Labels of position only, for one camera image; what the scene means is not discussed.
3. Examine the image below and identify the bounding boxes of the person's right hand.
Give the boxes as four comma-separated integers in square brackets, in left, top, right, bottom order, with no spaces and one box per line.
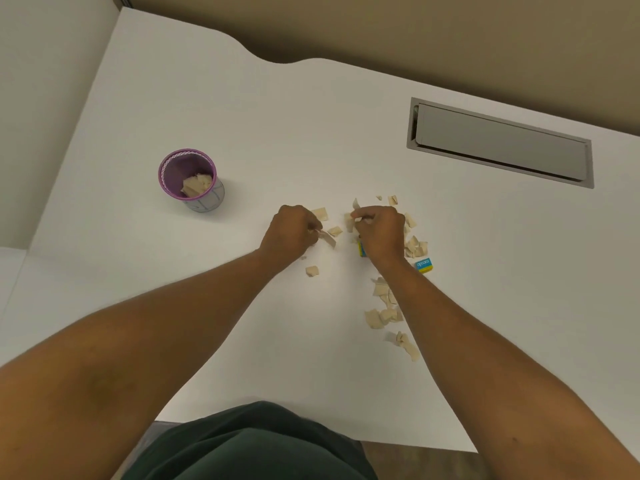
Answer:
[351,206,407,273]

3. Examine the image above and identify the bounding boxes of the person's left hand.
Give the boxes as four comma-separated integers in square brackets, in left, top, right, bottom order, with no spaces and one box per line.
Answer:
[257,205,325,268]

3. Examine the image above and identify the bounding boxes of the person's right forearm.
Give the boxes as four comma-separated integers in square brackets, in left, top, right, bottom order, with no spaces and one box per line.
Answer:
[371,259,640,480]

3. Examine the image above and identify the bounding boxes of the person's left forearm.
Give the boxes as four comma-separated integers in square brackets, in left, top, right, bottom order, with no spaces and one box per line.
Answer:
[0,248,287,480]

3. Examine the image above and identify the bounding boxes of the scattered pile of beige scraps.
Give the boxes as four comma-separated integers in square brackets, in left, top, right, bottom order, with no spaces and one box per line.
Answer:
[299,195,431,363]

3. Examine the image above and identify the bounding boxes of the purple mesh pen cup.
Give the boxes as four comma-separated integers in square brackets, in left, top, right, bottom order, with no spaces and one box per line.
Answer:
[158,149,225,213]

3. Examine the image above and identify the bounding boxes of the paper scraps inside cup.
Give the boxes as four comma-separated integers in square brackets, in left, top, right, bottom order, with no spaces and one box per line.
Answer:
[180,171,214,198]

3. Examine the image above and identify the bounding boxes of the person's dark green shirt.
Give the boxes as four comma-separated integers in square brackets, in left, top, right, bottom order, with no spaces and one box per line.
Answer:
[122,401,379,480]

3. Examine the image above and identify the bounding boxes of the grey desk cable hatch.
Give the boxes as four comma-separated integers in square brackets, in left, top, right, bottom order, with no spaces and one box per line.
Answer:
[406,97,595,189]

